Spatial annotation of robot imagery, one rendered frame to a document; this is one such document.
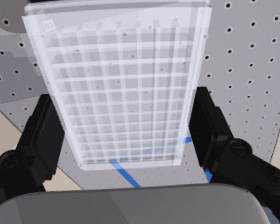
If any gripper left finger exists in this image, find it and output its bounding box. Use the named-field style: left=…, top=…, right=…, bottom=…
left=0, top=94, right=65, bottom=204

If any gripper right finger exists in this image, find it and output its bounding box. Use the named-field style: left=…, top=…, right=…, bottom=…
left=189, top=86, right=280, bottom=222

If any blue tape outline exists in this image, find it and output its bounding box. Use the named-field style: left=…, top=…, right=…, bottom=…
left=116, top=136, right=212, bottom=187

